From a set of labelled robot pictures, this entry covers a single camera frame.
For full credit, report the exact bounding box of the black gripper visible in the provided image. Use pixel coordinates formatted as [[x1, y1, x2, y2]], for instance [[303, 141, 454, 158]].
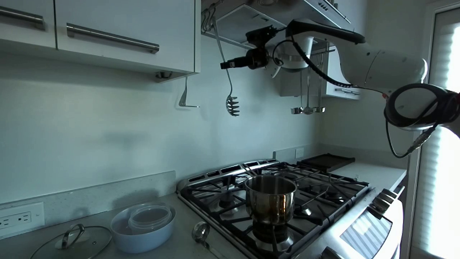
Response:
[[220, 46, 272, 70]]

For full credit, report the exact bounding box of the silver slotted ladle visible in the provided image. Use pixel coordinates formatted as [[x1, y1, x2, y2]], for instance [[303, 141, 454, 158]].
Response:
[[214, 13, 241, 118]]

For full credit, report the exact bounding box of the stainless steel pot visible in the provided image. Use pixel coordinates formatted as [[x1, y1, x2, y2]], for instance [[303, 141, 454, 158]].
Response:
[[243, 173, 299, 227]]

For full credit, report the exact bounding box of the glass pot lid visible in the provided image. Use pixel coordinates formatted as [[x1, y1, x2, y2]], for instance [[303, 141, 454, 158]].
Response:
[[29, 223, 115, 259]]

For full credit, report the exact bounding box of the white range hood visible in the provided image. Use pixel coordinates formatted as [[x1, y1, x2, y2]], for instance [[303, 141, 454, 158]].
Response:
[[200, 0, 358, 49]]

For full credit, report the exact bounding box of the hanging silver utensil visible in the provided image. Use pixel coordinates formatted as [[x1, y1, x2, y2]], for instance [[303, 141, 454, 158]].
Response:
[[290, 70, 305, 115], [313, 70, 328, 115], [302, 70, 316, 115]]

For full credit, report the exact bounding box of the white cabinet door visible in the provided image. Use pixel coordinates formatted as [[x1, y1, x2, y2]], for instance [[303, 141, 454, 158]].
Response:
[[0, 0, 56, 49], [55, 0, 198, 75]]

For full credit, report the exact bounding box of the black rectangular tray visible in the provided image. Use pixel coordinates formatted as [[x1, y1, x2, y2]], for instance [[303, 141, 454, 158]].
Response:
[[296, 152, 356, 173]]

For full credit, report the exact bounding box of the stainless gas range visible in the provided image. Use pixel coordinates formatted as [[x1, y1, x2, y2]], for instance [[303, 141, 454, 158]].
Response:
[[175, 157, 407, 259]]

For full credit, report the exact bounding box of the small round silver utensil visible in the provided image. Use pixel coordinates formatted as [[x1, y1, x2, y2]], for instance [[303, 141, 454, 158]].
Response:
[[191, 220, 217, 250]]

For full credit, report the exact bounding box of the clear round plastic container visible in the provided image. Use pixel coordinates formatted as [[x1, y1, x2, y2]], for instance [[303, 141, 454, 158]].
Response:
[[126, 203, 172, 233]]

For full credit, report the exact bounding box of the pale blue bowl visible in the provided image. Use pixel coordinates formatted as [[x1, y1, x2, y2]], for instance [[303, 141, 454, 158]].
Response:
[[109, 201, 177, 255]]

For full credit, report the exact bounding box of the white window blind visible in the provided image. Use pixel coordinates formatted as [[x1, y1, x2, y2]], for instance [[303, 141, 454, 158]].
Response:
[[408, 0, 460, 259]]

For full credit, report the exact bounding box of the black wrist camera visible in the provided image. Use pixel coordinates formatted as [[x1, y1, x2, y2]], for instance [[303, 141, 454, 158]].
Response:
[[244, 26, 279, 47]]

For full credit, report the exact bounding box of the black wire utensil hook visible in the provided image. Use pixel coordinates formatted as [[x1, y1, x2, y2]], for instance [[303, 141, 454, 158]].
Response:
[[200, 1, 220, 36]]

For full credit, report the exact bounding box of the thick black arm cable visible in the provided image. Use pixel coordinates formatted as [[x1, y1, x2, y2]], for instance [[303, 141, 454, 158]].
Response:
[[275, 19, 367, 91]]

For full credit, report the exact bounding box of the white wall outlet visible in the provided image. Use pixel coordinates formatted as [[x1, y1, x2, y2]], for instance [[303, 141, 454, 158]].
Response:
[[272, 147, 306, 163], [0, 201, 46, 240]]

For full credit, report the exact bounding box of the white wall cabinet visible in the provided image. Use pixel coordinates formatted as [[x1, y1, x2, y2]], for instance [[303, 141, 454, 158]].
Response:
[[0, 0, 203, 78]]

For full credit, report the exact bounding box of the thin black cable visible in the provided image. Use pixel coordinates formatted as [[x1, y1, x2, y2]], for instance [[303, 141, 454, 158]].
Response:
[[384, 95, 440, 160]]

